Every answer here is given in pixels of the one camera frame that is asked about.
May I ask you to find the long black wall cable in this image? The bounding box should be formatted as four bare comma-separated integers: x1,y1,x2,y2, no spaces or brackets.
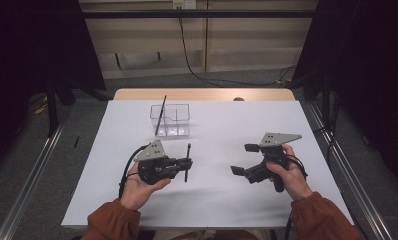
177,17,298,88

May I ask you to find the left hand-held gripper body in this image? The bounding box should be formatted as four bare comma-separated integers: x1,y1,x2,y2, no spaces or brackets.
133,138,181,186

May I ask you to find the left hand-held gripper black cable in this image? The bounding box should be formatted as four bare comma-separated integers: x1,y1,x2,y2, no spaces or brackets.
118,143,150,200

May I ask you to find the person's right hand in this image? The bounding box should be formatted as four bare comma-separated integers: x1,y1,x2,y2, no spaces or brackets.
265,143,314,202

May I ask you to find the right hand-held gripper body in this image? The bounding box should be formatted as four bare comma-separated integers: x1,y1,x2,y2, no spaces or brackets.
244,132,303,194

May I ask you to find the right hand-held gripper black cable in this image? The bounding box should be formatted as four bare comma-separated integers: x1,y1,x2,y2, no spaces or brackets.
284,154,310,240

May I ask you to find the aluminium floor rail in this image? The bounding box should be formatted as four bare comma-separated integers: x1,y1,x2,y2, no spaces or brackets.
306,100,395,240
0,105,75,240

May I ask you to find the black metal stand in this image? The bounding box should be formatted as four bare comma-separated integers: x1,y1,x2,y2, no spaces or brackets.
45,74,61,138

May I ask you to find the black pen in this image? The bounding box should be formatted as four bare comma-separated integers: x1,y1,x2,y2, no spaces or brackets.
154,94,168,137

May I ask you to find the clear plastic organizer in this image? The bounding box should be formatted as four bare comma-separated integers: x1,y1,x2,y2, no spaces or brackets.
149,103,191,139

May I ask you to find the black curtain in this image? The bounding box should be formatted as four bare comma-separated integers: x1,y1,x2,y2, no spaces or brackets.
290,0,398,193
0,0,107,178

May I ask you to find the person's left hand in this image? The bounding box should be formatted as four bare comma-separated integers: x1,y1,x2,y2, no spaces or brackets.
119,171,172,212

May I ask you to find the white wall socket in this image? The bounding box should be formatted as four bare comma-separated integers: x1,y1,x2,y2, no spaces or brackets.
172,0,198,10

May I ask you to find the white board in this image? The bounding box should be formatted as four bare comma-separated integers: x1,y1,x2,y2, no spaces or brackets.
60,99,355,230

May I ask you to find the hand-held gripper black cable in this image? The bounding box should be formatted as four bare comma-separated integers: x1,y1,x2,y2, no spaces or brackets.
118,143,150,200
284,154,310,240

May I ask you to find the black horizontal bar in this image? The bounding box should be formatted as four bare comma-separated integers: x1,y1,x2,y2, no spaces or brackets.
81,9,317,20

